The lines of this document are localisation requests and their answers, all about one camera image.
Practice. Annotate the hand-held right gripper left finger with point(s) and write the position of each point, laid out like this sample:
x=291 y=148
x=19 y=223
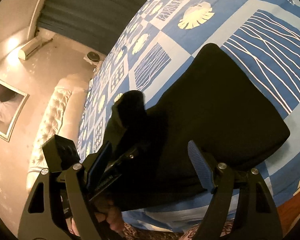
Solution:
x=98 y=170

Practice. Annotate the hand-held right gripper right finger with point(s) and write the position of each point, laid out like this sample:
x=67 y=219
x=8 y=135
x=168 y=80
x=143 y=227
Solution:
x=201 y=166

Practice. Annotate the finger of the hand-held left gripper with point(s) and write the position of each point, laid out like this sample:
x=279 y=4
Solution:
x=115 y=173

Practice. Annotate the black pants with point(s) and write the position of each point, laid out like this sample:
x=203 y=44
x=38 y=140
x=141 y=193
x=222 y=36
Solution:
x=215 y=105

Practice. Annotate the person's left hand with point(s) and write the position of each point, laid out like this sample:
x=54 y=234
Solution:
x=113 y=217

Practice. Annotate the cream tufted headboard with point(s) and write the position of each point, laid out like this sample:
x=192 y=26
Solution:
x=52 y=120

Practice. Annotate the person's floral patterned clothing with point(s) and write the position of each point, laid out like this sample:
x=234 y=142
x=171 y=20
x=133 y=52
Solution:
x=145 y=233

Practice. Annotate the small white fan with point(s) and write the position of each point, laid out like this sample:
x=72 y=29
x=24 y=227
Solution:
x=92 y=56

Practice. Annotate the blue patterned bed sheet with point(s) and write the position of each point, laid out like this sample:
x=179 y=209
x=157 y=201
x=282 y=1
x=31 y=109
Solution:
x=265 y=55

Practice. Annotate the dark green curtain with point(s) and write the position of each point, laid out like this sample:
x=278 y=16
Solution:
x=90 y=12

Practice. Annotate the framed wall picture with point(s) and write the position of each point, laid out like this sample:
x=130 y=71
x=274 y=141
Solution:
x=5 y=107

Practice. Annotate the white wall air conditioner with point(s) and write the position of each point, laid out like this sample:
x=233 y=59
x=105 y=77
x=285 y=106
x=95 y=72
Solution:
x=30 y=48

